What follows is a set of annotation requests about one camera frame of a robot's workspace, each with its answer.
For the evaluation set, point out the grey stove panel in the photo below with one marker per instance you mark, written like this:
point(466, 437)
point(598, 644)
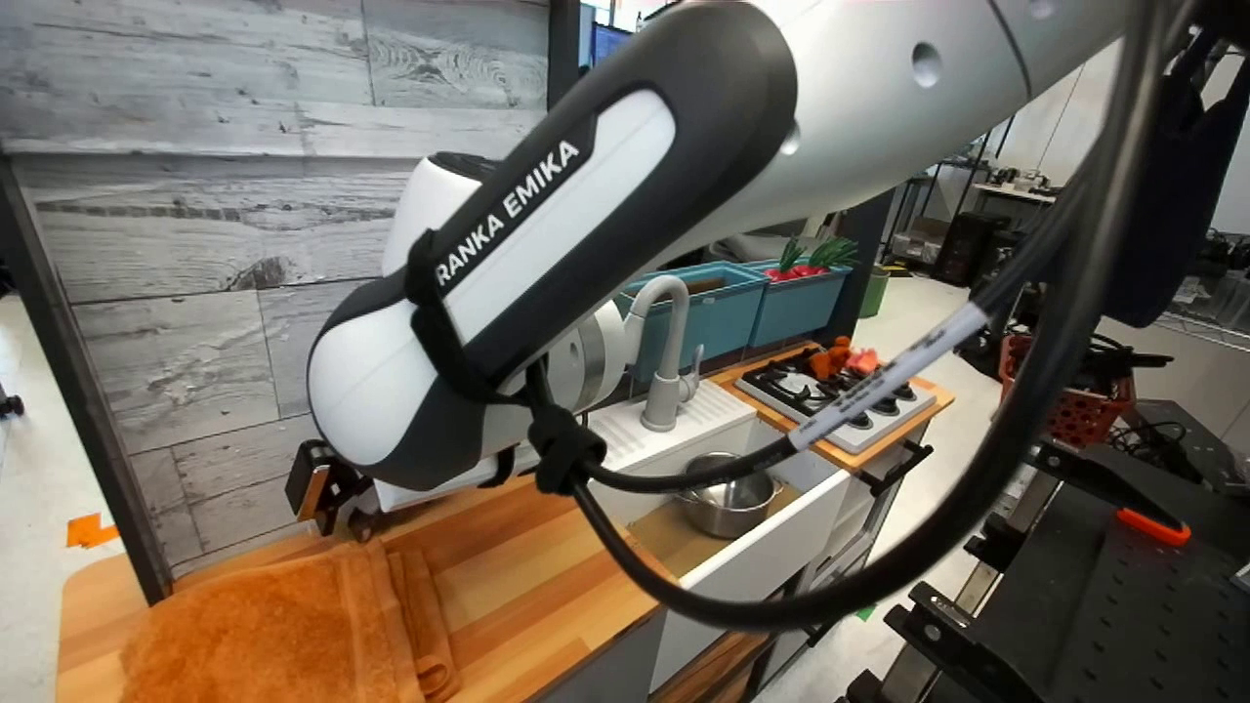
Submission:
point(864, 437)

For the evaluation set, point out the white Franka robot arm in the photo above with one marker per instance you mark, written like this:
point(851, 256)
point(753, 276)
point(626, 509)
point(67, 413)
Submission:
point(587, 197)

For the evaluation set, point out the black panel edge post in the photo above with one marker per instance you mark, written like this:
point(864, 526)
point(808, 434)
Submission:
point(91, 431)

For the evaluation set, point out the teal planter box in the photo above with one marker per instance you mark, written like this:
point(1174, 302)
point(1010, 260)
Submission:
point(801, 310)
point(725, 315)

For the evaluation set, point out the orange floor tape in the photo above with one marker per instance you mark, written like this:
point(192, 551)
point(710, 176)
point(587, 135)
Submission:
point(87, 532)

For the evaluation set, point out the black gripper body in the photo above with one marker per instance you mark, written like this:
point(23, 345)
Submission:
point(337, 476)

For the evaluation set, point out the pink plush toy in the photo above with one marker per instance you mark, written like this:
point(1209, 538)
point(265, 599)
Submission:
point(869, 361)

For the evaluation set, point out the black burner grate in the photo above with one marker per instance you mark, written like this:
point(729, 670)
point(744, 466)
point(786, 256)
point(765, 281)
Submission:
point(782, 384)

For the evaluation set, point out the black hanging bag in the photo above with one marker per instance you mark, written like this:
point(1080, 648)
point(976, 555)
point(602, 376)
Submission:
point(1174, 197)

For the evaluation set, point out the orange terry towel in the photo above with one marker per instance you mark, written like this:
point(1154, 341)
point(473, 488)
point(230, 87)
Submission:
point(260, 639)

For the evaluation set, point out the red crate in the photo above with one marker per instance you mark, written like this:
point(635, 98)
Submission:
point(1083, 417)

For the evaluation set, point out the orange black clamp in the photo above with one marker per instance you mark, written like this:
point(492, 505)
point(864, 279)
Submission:
point(1154, 527)

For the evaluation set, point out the white toy sink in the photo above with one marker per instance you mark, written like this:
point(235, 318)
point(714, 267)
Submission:
point(769, 548)

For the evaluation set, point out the black stove knob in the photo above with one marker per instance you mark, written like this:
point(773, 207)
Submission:
point(856, 424)
point(890, 407)

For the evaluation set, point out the silver metal pot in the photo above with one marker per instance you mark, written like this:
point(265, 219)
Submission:
point(729, 509)

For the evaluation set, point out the grey wood-look back panel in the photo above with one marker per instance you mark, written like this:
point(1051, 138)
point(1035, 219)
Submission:
point(197, 260)

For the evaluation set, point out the grey toy faucet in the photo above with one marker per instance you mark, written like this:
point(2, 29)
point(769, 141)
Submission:
point(665, 391)

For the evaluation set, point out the black kitchen frame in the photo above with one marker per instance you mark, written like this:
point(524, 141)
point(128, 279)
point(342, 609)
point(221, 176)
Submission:
point(566, 51)

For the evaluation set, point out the black perforated table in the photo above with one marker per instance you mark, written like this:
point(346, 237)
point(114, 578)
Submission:
point(1147, 627)

